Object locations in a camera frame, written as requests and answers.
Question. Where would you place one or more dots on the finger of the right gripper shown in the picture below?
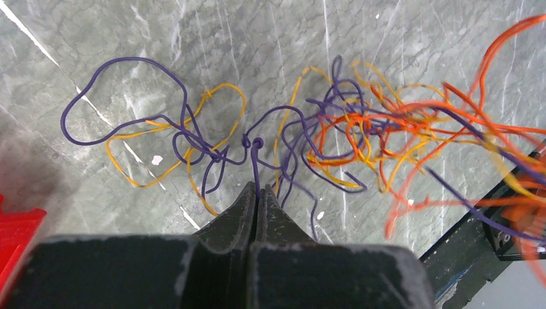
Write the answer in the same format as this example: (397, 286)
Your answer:
(472, 254)

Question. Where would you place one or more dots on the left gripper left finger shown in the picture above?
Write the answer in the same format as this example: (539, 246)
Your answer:
(207, 269)

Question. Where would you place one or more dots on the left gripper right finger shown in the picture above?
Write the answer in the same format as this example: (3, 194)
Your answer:
(306, 274)

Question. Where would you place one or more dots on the red bin near toolbox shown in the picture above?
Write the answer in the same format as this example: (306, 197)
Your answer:
(18, 229)

